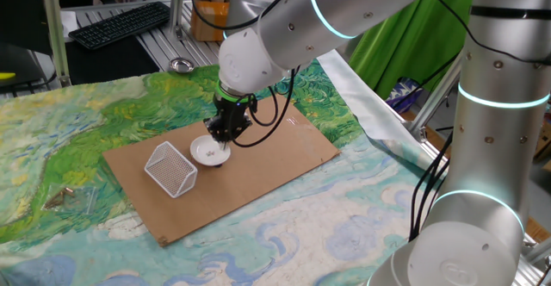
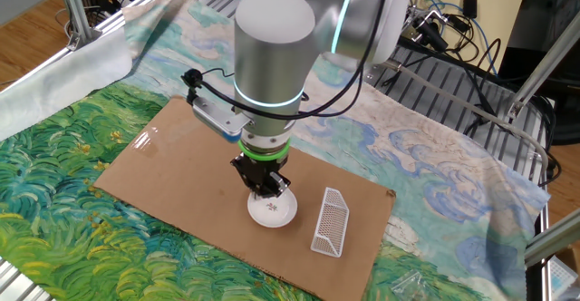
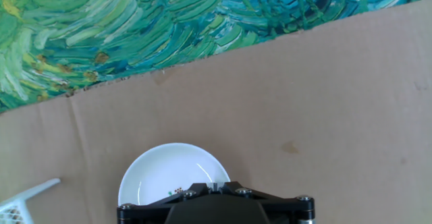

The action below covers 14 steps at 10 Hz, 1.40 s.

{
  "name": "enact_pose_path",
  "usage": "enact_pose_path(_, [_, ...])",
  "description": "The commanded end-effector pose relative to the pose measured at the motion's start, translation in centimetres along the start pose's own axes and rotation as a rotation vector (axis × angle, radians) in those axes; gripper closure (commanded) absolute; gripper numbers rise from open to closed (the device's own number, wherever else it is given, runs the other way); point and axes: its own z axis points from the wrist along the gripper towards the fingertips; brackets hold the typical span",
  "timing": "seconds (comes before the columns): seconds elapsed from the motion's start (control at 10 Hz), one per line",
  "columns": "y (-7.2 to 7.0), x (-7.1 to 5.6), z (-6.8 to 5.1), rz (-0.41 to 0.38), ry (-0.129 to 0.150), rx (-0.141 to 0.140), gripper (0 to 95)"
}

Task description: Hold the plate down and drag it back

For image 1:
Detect small white bowl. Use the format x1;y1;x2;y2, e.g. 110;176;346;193
189;134;232;168

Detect painted landscape tablecloth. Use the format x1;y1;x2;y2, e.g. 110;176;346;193
0;48;453;286

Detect clear bag with brass screws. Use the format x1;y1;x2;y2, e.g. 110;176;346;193
41;183;99;217

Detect green cloth backdrop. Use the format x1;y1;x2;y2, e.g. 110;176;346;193
348;0;475;103

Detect diagonal aluminium frame strut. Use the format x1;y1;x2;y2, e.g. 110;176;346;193
406;57;465;143

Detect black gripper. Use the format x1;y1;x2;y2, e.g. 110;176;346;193
203;93;258;150

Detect black monitor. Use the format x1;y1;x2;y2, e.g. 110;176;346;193
0;0;53;57

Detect black computer keyboard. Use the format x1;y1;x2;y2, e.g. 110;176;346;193
67;1;171;51

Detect brown cardboard sheet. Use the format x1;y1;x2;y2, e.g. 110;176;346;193
102;94;342;248

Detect orange cardboard box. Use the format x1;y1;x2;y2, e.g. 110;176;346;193
189;0;232;43

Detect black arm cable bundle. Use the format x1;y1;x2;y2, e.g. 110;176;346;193
407;129;454;243

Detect white paper sheet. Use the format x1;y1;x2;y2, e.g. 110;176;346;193
58;9;76;33

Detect white wire mesh rack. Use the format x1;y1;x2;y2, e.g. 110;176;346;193
144;141;200;200

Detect blue white patterned bag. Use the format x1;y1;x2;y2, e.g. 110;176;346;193
385;77;425;115

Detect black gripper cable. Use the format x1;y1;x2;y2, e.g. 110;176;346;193
231;64;299;150

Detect aluminium frame post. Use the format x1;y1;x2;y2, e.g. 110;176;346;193
37;0;72;88
169;0;187;41

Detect small round metal dish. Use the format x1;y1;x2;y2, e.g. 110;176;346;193
168;57;195;75

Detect black desk mat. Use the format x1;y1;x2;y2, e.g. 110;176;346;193
64;40;161;86

